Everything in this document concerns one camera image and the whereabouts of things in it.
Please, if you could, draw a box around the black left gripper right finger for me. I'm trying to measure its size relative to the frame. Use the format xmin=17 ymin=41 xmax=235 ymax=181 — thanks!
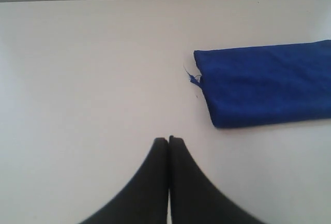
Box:
xmin=168 ymin=136 xmax=259 ymax=223

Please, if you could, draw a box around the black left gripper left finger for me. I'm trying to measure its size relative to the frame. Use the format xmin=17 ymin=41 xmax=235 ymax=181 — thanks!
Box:
xmin=83 ymin=138 xmax=169 ymax=223

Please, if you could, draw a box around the blue towel with white label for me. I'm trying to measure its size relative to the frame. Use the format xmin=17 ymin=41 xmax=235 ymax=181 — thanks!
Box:
xmin=190 ymin=40 xmax=330 ymax=128

